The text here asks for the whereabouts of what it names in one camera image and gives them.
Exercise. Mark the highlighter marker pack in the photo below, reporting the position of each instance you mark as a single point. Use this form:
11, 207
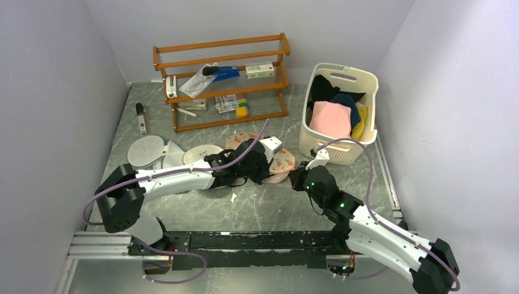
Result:
228, 103

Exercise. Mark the floral mesh laundry bag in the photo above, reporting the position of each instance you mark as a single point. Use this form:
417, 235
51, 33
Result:
283, 161

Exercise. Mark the wooden shelf rack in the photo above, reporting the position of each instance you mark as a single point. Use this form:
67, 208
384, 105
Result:
184, 61

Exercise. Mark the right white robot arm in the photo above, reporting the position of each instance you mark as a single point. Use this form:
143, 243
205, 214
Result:
430, 266

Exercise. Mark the pink folded cloth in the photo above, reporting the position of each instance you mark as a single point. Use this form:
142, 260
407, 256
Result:
331, 119

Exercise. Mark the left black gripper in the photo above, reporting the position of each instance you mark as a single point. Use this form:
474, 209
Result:
265, 169

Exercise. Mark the cream laundry basket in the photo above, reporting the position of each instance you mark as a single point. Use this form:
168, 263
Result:
345, 79

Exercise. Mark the blue stapler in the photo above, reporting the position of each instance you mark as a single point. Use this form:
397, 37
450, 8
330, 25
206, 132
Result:
220, 73

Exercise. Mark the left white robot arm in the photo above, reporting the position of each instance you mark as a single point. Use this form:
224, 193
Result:
125, 191

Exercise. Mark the yellow cloth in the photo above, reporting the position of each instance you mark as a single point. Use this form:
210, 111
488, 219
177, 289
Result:
358, 129

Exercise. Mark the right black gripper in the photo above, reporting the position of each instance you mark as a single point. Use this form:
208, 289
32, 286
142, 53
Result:
297, 176

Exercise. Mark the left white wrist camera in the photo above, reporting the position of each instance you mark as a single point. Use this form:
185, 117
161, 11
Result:
272, 145

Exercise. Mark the beige round laundry bag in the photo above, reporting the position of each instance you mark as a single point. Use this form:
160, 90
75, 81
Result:
200, 152

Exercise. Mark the black garment in basket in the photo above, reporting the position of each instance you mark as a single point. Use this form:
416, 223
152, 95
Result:
322, 90

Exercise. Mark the dark teal cloth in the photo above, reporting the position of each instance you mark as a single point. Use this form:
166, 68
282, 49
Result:
348, 101

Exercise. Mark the white green box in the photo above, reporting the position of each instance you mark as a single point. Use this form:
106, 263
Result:
259, 70

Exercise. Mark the small white box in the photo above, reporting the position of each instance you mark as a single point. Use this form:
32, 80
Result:
195, 105

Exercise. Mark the black silver marker device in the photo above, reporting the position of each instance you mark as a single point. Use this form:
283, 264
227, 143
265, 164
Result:
141, 117

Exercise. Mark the aluminium frame rail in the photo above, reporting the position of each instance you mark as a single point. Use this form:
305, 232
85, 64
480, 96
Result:
102, 246

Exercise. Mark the white red pen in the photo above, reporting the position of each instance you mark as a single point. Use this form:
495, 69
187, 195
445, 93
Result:
186, 112

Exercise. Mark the clear plastic packet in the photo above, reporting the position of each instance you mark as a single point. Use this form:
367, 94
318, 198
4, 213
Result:
197, 83

